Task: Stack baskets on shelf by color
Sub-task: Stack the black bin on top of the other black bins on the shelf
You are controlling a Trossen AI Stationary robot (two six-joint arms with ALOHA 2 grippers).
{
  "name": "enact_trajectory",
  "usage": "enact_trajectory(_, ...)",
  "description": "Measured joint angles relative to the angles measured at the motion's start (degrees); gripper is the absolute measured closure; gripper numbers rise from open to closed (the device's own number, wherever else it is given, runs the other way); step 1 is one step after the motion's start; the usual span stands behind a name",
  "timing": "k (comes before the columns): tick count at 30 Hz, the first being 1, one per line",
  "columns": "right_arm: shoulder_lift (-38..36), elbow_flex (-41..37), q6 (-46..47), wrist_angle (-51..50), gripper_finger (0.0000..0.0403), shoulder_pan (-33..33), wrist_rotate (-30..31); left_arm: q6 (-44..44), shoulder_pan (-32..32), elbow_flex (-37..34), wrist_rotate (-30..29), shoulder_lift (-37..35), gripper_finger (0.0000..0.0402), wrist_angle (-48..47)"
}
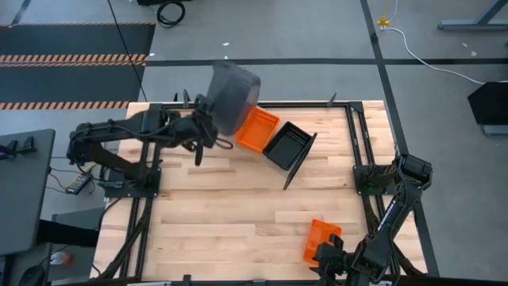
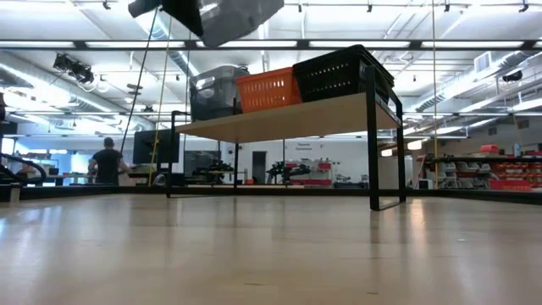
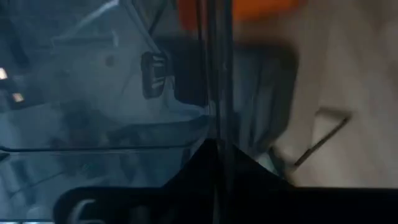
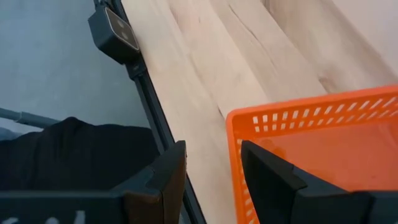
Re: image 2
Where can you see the black monitor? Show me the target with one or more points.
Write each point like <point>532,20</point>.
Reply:
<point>148,146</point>

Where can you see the black metal table frame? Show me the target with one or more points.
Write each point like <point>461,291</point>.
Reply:
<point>275,191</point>

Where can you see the grey door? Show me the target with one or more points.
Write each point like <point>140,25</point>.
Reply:
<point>259,167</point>

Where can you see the black background robot arm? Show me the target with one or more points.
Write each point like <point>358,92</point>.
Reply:
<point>288,169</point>
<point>214,168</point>

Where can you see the orange plastic basket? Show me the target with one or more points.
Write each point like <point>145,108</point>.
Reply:
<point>264,73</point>
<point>269,95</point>

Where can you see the person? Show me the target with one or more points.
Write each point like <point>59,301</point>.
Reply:
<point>108,165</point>

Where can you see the storage shelves with red bins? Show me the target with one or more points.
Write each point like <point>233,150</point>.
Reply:
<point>508,173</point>

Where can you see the wooden shelf with black frame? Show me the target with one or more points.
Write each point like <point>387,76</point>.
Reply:
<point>296,120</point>

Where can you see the grey translucent plastic basket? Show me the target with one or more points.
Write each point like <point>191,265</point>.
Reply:
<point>241,19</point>
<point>220,75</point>
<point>211,106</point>

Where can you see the red and white bin rack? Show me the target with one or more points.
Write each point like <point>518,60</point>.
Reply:
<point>315,171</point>

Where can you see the thin vertical pole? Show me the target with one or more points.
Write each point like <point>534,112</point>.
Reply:
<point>434,84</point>

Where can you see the black ceiling device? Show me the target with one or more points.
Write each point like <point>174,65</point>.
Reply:
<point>74,68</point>
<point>512,76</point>

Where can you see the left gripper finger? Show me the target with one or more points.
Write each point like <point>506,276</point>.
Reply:
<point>188,12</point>

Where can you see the ceiling air vent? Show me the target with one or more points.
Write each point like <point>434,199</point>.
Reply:
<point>482,62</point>

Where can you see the black frame bar with lights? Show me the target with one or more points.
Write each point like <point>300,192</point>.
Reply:
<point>302,44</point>

